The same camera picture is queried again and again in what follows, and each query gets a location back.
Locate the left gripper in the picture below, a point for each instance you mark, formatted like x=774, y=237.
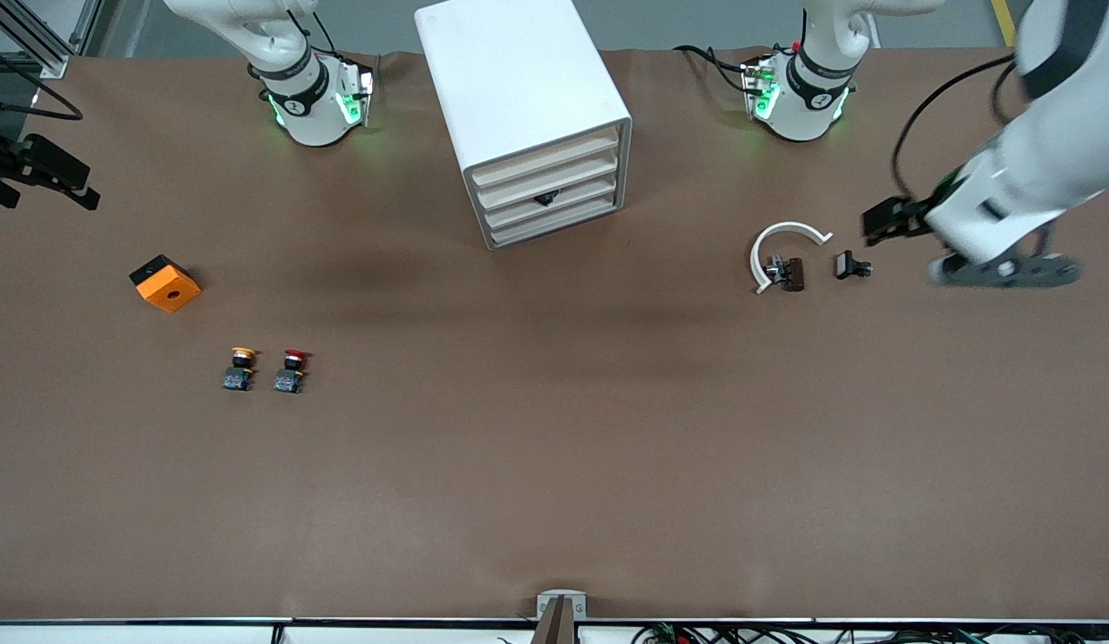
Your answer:
x=912, y=217

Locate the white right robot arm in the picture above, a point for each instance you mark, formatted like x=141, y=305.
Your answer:
x=308, y=121

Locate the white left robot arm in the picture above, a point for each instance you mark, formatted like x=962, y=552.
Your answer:
x=814, y=112

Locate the orange and black button box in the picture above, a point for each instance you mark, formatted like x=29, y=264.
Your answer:
x=167, y=288

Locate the yellow push button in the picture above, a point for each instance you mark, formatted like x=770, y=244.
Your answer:
x=240, y=368

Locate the red push button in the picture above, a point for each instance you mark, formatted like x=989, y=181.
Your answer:
x=291, y=370

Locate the white plastic drawer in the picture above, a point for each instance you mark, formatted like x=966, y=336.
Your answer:
x=537, y=182
x=537, y=159
x=546, y=225

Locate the white drawer cabinet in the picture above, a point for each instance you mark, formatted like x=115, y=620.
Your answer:
x=519, y=80

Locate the small black clip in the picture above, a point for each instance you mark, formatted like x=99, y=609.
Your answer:
x=846, y=265

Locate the white curved plastic piece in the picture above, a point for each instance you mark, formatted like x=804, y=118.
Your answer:
x=783, y=229

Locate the small brown component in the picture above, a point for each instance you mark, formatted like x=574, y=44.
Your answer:
x=791, y=274

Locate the brown table mat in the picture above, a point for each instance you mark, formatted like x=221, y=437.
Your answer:
x=554, y=447

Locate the aluminium frame profile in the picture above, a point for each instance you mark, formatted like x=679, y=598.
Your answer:
x=49, y=64

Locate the white table edge rail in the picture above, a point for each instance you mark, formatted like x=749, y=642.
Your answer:
x=161, y=633

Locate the grey metal bracket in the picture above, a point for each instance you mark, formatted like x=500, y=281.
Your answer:
x=547, y=604

